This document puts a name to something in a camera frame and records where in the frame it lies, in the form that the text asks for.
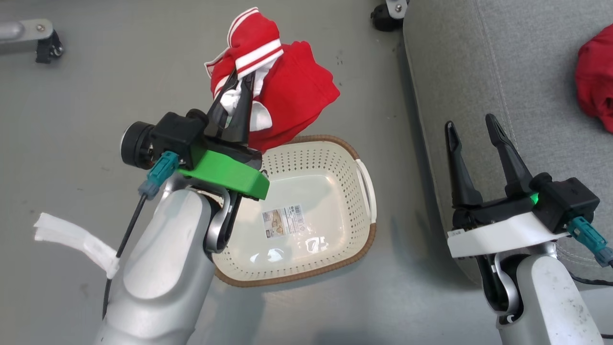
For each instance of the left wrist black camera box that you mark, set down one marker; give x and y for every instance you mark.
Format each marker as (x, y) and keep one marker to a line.
(167, 136)

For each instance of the white label sticker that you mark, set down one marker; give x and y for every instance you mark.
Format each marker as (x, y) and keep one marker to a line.
(283, 221)

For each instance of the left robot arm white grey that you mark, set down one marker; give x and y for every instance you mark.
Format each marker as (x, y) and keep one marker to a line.
(163, 268)

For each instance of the black caster wheel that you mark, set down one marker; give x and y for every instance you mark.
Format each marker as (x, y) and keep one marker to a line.
(48, 48)
(383, 20)

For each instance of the cream perforated laundry basket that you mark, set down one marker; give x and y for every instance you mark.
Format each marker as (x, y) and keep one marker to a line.
(330, 191)

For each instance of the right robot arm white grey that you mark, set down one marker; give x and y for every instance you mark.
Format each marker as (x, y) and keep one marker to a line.
(550, 297)

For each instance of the grey fabric sofa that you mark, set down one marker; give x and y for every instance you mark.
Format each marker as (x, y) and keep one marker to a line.
(517, 72)

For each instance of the red and white garment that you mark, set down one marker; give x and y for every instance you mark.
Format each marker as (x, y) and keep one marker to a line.
(297, 91)

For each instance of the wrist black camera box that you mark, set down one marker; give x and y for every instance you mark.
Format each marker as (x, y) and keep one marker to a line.
(567, 199)
(167, 136)

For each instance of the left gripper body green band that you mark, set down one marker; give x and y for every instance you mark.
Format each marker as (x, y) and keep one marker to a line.
(225, 172)

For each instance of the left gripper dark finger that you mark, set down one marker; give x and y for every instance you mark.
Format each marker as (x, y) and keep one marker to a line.
(242, 120)
(218, 115)

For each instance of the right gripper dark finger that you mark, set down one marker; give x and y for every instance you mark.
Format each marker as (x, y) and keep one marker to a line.
(462, 172)
(510, 153)

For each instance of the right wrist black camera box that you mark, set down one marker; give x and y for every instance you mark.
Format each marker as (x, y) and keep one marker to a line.
(567, 199)

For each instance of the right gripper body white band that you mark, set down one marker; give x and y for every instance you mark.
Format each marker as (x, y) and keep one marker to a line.
(498, 230)

